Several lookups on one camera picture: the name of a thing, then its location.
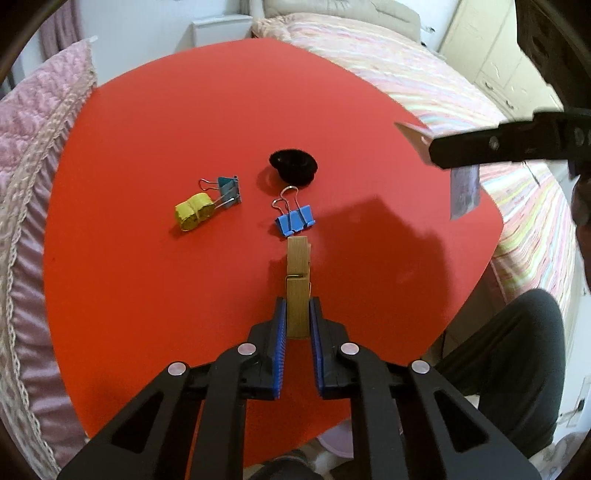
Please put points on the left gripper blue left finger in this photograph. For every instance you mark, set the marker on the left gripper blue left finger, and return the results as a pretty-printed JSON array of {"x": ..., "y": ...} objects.
[{"x": 279, "y": 344}]

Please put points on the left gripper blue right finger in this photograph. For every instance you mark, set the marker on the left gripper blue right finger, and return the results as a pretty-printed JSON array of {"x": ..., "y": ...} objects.
[{"x": 316, "y": 343}]

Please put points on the wooden clothespin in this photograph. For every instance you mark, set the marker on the wooden clothespin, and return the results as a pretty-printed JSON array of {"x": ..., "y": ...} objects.
[{"x": 298, "y": 287}]

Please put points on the blue binder clip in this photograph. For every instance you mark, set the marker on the blue binder clip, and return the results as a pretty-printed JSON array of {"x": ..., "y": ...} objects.
[{"x": 293, "y": 218}]

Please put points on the teal binder clip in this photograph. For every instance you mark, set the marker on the teal binder clip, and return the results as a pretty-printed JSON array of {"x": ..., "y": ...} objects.
[{"x": 227, "y": 189}]

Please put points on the pink trash bin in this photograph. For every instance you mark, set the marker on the pink trash bin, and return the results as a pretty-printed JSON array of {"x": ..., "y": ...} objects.
[{"x": 339, "y": 440}]

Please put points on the cream wardrobe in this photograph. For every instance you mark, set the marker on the cream wardrobe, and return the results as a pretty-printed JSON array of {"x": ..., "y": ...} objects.
[{"x": 481, "y": 44}]

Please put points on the beige leather headboard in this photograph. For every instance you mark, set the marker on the beige leather headboard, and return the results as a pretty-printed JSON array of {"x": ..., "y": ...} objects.
[{"x": 385, "y": 13}]

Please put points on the person black trouser leg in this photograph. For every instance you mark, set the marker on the person black trouser leg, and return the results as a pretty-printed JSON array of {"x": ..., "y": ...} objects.
[{"x": 516, "y": 365}]

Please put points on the striped bed sheet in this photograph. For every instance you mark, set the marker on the striped bed sheet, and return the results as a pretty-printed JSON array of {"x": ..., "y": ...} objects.
[{"x": 537, "y": 247}]

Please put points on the pink quilted bed cover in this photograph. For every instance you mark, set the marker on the pink quilted bed cover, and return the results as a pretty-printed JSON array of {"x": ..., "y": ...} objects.
[{"x": 36, "y": 120}]

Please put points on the white nightstand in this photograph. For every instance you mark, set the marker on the white nightstand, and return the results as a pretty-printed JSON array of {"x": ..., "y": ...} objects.
[{"x": 219, "y": 29}]

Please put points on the pink curtain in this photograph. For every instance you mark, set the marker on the pink curtain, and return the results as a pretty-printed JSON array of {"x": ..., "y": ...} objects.
[{"x": 61, "y": 29}]

